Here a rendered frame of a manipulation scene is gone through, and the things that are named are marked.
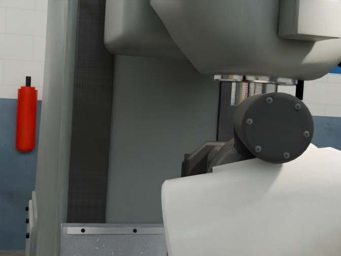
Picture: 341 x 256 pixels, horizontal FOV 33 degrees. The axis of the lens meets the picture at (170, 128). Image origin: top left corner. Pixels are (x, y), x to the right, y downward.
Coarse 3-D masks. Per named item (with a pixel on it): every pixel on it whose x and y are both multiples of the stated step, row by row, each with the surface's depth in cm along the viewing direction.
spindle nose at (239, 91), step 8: (232, 88) 58; (240, 88) 57; (248, 88) 57; (256, 88) 57; (264, 88) 57; (272, 88) 57; (232, 96) 58; (240, 96) 57; (248, 96) 57; (232, 104) 58
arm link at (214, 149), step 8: (208, 144) 49; (216, 144) 49; (224, 144) 43; (192, 152) 51; (200, 152) 49; (208, 152) 49; (216, 152) 45; (184, 160) 51; (192, 160) 49; (200, 160) 49; (208, 160) 45; (184, 168) 51; (192, 168) 49; (200, 168) 49; (208, 168) 45; (184, 176) 51
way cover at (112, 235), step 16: (64, 224) 92; (80, 224) 92; (96, 224) 93; (112, 224) 94; (144, 224) 95; (160, 224) 96; (64, 240) 91; (80, 240) 91; (96, 240) 92; (112, 240) 93; (128, 240) 93; (144, 240) 94; (160, 240) 94
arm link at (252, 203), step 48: (288, 96) 28; (240, 144) 36; (288, 144) 28; (192, 192) 30; (240, 192) 29; (288, 192) 29; (336, 192) 28; (192, 240) 28; (240, 240) 28; (288, 240) 28; (336, 240) 28
